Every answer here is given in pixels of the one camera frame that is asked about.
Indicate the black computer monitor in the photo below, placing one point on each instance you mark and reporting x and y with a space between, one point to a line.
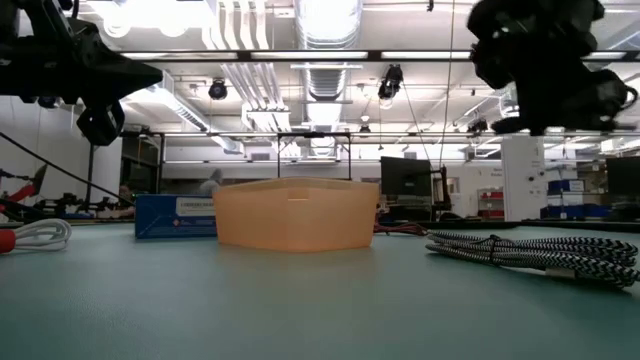
624 176
405 176

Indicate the shelf with blue bins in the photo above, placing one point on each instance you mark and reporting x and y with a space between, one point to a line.
575 210

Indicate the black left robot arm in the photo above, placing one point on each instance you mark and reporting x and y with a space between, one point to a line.
20 60

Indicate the shelf with red bins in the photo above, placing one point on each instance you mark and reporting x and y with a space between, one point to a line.
491 204

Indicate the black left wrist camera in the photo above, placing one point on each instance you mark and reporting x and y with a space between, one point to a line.
100 125

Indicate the translucent orange plastic bin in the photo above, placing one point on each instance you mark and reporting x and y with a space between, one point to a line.
295 215

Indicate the person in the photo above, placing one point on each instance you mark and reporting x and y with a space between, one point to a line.
211 184

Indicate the blue cardboard product box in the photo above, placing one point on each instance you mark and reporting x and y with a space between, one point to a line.
165 217

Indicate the black metal rig frame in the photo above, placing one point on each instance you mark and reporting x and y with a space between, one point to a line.
161 160
314 134

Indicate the silver ceiling air duct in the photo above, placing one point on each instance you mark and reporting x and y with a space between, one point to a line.
327 30

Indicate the black ceiling spotlight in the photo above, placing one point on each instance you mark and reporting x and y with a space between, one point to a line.
391 82
218 90
49 102
477 126

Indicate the white building pillar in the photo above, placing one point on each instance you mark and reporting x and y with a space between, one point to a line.
522 180

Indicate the black metal table frame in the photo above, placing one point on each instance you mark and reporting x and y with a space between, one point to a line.
550 225

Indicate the green table mat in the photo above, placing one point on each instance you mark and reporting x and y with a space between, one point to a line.
320 305

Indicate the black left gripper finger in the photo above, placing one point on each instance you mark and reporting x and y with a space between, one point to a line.
132 75

